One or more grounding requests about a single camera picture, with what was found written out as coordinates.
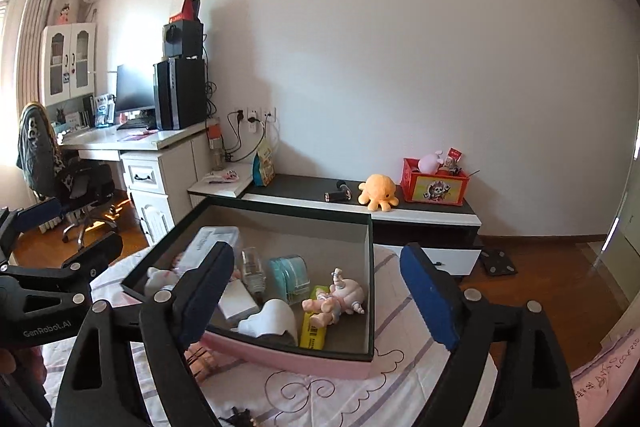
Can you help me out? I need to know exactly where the clear bottle with orange label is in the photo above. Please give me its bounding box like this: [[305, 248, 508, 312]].
[[207, 124, 226, 170]]

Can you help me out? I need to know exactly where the white desk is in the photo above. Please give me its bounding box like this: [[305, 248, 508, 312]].
[[57, 117, 221, 248]]

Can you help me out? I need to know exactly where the baby doll figure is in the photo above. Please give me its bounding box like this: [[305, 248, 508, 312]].
[[301, 268, 366, 330]]

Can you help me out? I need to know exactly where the blue and orange snack bag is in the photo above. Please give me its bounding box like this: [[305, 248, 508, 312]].
[[251, 142, 277, 186]]

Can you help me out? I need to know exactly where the dark-rimmed cardboard storage box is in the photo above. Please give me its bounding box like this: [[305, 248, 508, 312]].
[[121, 197, 376, 380]]

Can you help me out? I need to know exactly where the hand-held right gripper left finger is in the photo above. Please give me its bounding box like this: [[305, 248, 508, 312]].
[[54, 241, 236, 427]]

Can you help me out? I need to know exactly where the white toy figure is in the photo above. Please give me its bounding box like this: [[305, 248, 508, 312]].
[[145, 267, 181, 298]]

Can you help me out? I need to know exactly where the black computer tower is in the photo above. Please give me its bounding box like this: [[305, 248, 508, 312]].
[[152, 57, 208, 131]]

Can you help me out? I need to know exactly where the pink printed blanket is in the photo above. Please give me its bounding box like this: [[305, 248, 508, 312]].
[[570, 327, 640, 403]]

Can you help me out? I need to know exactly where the white rounded plastic device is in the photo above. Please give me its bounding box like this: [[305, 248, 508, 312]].
[[237, 298, 299, 344]]

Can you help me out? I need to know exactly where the blue printed box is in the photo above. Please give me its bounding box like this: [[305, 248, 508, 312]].
[[95, 93, 116, 126]]

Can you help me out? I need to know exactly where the white power adapter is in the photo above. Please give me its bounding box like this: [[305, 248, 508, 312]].
[[217, 279, 261, 323]]

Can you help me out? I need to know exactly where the clear plastic container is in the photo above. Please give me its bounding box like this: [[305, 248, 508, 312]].
[[182, 226, 241, 273]]

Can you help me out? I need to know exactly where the teal tape dispenser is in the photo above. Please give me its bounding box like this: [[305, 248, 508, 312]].
[[267, 255, 312, 305]]

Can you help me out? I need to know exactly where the black handheld roller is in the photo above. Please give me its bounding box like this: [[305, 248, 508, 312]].
[[324, 179, 353, 204]]

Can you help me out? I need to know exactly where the orange octopus plush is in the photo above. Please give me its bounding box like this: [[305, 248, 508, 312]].
[[357, 174, 401, 212]]

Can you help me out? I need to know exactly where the red and white packet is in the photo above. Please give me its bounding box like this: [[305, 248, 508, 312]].
[[169, 0, 202, 24]]

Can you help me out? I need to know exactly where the striped white bed sheet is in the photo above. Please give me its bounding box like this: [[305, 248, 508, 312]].
[[90, 242, 640, 427]]

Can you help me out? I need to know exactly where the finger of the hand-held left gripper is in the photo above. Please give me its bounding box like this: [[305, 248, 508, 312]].
[[0, 198, 63, 265], [0, 233, 123, 303]]

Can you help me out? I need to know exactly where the black power cable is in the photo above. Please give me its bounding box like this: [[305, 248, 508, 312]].
[[225, 109, 273, 162]]

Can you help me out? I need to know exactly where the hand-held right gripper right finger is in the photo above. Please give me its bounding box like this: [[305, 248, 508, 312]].
[[400, 243, 581, 427]]

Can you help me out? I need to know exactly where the black bathroom scale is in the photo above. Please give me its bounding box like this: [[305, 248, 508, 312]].
[[480, 248, 518, 277]]

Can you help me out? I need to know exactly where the small black object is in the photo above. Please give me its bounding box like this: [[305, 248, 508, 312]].
[[220, 407, 257, 427]]

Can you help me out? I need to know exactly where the black cardboard box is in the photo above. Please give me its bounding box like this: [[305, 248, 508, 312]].
[[162, 19, 205, 60]]

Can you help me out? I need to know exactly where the red plastic crate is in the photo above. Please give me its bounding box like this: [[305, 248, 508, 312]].
[[400, 157, 472, 206]]

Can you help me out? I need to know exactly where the black computer monitor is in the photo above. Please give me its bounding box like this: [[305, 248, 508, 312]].
[[115, 64, 157, 115]]

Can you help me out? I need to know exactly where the pink plush toy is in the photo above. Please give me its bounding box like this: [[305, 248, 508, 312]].
[[417, 150, 445, 174]]

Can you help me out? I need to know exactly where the pink printed pouch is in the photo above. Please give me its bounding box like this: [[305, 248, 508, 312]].
[[202, 167, 241, 184]]

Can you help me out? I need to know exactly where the black office chair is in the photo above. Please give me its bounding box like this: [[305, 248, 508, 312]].
[[15, 102, 123, 243]]

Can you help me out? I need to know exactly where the yellow highlighter pen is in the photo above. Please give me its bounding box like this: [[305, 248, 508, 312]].
[[299, 284, 331, 350]]

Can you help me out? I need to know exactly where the black low cabinet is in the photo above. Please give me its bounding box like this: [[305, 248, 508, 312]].
[[240, 173, 483, 278]]

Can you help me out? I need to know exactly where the white glass-door cupboard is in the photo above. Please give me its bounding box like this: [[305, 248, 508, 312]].
[[40, 23, 97, 108]]

